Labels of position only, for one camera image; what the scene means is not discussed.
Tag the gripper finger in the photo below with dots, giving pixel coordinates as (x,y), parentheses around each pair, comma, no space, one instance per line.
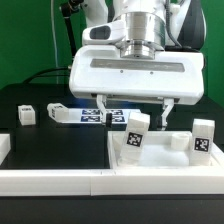
(106,117)
(167,106)

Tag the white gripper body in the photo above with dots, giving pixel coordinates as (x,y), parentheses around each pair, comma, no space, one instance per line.
(100,70)

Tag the white square table top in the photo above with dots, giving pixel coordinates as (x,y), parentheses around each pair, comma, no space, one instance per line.
(161,149)

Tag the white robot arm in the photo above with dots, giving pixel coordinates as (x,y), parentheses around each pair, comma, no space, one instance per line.
(136,50)

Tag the sheet of fiducial markers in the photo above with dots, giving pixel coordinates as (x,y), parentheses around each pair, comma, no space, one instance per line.
(93,116)

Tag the white right fence wall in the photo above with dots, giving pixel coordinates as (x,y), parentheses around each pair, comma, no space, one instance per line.
(218,155)

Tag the white fence wall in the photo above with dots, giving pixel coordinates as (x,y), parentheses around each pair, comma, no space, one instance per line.
(111,182)
(5,146)
(218,155)

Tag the white front fence wall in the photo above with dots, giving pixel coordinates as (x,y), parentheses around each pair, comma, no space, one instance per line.
(111,182)

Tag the white left fence wall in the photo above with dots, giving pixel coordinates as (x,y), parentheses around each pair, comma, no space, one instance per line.
(5,146)

